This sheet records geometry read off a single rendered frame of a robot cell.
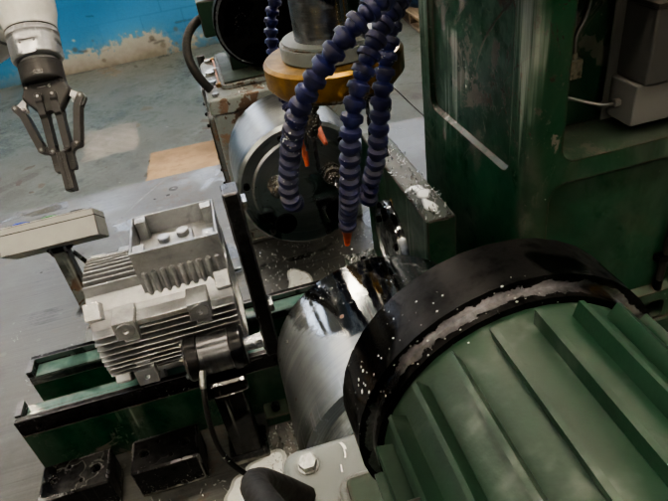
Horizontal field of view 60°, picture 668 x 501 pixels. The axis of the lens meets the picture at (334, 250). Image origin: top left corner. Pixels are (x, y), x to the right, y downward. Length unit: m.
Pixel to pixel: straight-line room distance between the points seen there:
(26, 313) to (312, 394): 0.96
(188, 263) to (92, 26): 5.67
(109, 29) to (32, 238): 5.35
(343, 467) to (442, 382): 0.21
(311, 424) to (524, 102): 0.43
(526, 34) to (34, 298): 1.18
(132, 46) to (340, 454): 6.07
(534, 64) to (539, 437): 0.50
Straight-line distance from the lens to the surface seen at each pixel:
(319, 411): 0.57
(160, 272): 0.83
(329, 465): 0.48
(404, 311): 0.31
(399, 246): 0.86
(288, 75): 0.72
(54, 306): 1.43
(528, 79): 0.70
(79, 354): 1.06
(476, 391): 0.27
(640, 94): 0.80
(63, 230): 1.12
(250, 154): 1.04
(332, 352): 0.58
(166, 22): 6.36
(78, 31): 6.44
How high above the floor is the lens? 1.55
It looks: 35 degrees down
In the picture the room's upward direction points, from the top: 9 degrees counter-clockwise
